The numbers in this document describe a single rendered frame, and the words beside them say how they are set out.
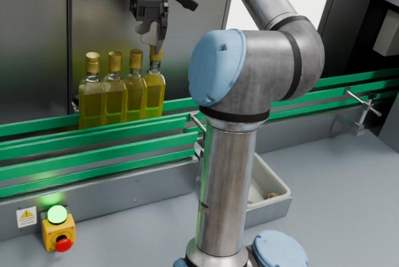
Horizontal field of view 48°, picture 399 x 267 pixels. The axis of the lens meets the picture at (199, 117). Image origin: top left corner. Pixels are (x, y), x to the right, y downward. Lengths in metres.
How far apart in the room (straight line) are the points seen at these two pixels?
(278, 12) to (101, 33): 0.59
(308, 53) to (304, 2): 0.89
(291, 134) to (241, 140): 0.92
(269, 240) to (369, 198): 0.71
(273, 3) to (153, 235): 0.69
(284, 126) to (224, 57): 0.95
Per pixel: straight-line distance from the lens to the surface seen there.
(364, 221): 1.48
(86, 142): 1.20
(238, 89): 0.66
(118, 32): 1.28
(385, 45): 2.00
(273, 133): 1.55
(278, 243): 0.93
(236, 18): 1.45
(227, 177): 0.73
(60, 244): 1.14
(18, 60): 1.28
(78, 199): 1.19
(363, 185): 1.62
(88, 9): 1.23
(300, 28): 0.78
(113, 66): 1.16
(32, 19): 1.24
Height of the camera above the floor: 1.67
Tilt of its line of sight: 33 degrees down
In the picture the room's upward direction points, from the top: 10 degrees clockwise
